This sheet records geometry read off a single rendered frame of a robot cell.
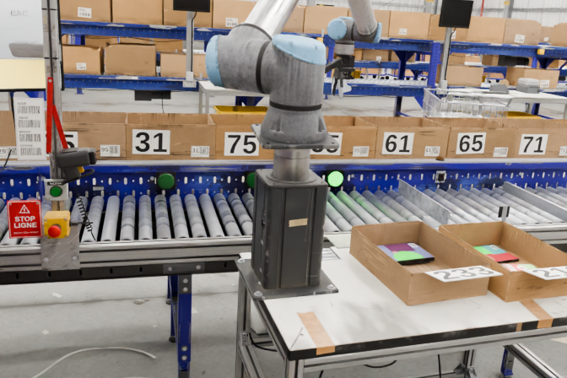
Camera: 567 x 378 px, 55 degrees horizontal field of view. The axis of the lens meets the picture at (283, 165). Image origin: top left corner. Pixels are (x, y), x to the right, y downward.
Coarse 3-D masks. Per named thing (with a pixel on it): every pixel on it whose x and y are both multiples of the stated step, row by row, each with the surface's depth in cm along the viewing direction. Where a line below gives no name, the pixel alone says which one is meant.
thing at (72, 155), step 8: (64, 152) 171; (72, 152) 171; (80, 152) 172; (88, 152) 172; (96, 152) 177; (64, 160) 171; (72, 160) 171; (80, 160) 172; (88, 160) 172; (96, 160) 174; (64, 168) 172; (72, 168) 173; (80, 168) 175; (72, 176) 174
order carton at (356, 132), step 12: (324, 120) 289; (336, 120) 291; (348, 120) 292; (360, 120) 286; (348, 132) 263; (360, 132) 265; (372, 132) 266; (348, 144) 265; (360, 144) 266; (372, 144) 268; (312, 156) 262; (324, 156) 263; (336, 156) 265; (348, 156) 266; (360, 156) 268; (372, 156) 270
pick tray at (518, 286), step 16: (448, 224) 196; (464, 224) 198; (480, 224) 201; (496, 224) 203; (464, 240) 200; (480, 240) 202; (496, 240) 205; (512, 240) 199; (528, 240) 192; (480, 256) 173; (528, 256) 192; (544, 256) 185; (560, 256) 178; (512, 272) 161; (496, 288) 166; (512, 288) 162; (528, 288) 164; (544, 288) 166; (560, 288) 168
